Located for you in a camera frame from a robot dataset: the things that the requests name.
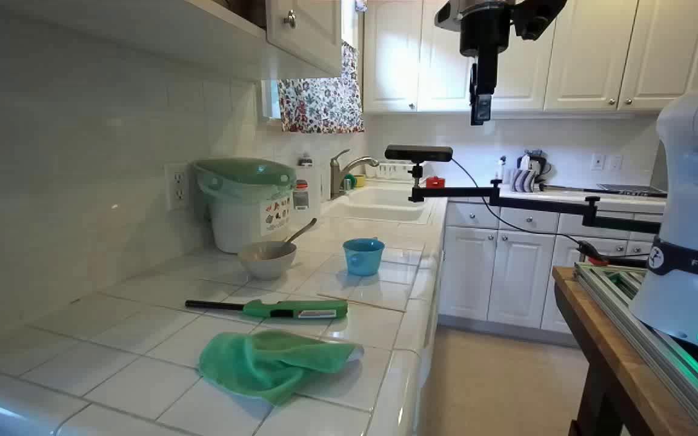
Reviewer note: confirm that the metal spoon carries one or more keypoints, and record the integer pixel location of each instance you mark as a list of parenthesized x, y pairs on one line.
[(299, 232)]

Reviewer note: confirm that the kitchen faucet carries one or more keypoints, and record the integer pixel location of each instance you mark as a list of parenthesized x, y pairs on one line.
[(338, 172)]

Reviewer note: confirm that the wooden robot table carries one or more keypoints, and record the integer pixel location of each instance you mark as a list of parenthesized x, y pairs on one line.
[(621, 390)]

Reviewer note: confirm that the white rice cooker green lid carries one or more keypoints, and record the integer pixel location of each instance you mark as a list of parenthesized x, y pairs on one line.
[(247, 198)]

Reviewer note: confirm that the aluminium frame rails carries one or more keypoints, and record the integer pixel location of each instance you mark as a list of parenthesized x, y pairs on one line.
[(677, 358)]

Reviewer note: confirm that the white sink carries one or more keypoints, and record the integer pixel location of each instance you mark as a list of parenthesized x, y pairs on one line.
[(383, 202)]

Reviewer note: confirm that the green towel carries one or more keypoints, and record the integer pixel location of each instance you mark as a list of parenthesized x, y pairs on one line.
[(272, 363)]

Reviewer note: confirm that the beige bowl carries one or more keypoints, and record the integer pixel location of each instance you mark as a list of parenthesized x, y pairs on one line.
[(268, 260)]

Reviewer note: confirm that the blue plastic measuring cup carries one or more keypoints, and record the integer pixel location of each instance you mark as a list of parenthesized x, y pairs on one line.
[(361, 254)]

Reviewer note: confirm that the black camera on boom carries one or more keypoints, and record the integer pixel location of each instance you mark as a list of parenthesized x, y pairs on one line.
[(419, 154)]

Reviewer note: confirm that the orange black clamp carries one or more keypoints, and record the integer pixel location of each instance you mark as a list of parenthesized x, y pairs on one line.
[(608, 254)]

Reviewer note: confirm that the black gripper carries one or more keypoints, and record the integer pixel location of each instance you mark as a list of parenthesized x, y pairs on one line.
[(484, 28)]

